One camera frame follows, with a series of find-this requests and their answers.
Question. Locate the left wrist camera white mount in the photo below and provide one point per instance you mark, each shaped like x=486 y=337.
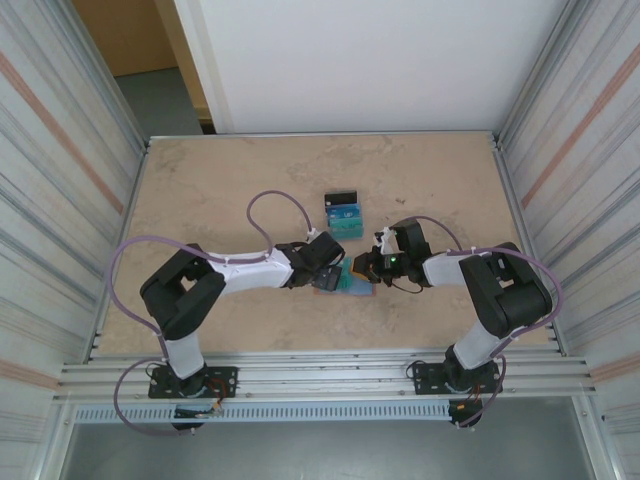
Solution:
x=313 y=233

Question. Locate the white door frame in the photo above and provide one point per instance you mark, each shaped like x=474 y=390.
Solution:
x=205 y=65

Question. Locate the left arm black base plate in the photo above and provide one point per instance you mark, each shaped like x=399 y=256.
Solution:
x=225 y=380

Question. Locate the small circuit board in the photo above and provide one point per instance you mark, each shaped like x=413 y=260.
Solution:
x=200 y=413

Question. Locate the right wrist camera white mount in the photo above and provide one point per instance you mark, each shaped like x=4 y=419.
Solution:
x=385 y=239

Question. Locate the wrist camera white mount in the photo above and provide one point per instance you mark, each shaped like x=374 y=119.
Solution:
x=385 y=239
x=313 y=233

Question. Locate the aluminium rail frame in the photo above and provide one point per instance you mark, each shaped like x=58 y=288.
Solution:
x=325 y=375

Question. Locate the plain teal card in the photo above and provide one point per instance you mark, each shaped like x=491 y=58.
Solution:
x=347 y=235

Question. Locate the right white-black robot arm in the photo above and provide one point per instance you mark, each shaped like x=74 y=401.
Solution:
x=505 y=295

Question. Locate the brown wooden door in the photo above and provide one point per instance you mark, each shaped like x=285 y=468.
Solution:
x=125 y=35

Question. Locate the blue VIP card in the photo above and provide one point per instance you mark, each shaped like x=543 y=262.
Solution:
x=345 y=217

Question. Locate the teal VIP card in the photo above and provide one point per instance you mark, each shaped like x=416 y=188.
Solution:
x=347 y=227

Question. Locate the black VIP card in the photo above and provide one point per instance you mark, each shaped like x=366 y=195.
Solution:
x=340 y=199

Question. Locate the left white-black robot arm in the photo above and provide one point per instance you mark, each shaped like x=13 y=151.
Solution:
x=250 y=270

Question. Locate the teal plastic card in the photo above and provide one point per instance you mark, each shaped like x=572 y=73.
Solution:
x=346 y=282

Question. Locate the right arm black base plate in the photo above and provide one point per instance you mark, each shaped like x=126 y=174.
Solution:
x=425 y=375

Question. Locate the striped translucent side panel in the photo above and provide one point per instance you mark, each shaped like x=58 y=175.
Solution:
x=50 y=200
x=590 y=175

